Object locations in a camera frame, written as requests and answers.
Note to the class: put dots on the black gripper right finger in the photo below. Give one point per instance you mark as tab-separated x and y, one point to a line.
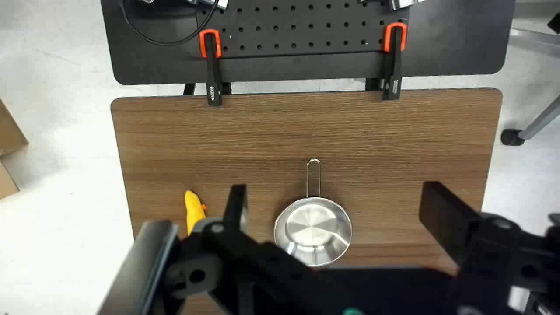
450	221

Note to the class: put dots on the yellow carrot plush toy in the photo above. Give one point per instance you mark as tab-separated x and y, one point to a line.
194	210

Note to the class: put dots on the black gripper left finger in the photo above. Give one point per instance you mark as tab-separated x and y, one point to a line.
235	207

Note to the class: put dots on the orange black clamp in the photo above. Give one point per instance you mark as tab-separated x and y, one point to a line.
394	44
210	49

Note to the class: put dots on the grey chair leg with caster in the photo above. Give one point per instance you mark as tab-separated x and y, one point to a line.
518	137

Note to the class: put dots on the left orange black clamp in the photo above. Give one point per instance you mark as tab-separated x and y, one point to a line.
210	49

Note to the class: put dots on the cardboard box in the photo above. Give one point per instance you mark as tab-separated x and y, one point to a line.
11	140

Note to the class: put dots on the small steel pan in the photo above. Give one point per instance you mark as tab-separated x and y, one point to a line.
315	229

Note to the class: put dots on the black perforated board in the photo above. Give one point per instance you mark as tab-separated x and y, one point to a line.
156	40

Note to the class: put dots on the right orange black clamp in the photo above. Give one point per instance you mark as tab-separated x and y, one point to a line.
394	44

